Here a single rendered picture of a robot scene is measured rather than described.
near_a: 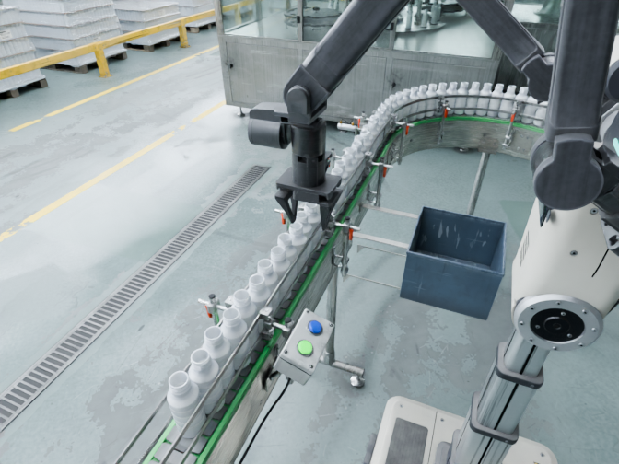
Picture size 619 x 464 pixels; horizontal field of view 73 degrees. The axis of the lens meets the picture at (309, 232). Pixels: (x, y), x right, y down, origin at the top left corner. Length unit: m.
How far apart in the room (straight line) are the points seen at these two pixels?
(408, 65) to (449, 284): 3.03
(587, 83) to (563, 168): 0.10
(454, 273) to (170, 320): 1.68
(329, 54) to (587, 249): 0.56
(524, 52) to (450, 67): 3.20
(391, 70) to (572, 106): 3.76
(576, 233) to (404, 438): 1.19
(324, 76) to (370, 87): 3.79
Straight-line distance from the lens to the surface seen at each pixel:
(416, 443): 1.83
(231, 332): 0.96
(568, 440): 2.38
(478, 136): 2.57
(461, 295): 1.55
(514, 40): 1.05
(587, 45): 0.60
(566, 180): 0.62
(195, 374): 0.90
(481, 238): 1.77
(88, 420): 2.36
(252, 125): 0.71
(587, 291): 0.96
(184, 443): 0.99
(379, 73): 4.36
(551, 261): 0.90
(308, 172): 0.70
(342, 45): 0.62
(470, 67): 4.23
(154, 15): 8.71
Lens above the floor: 1.85
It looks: 36 degrees down
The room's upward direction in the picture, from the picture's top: straight up
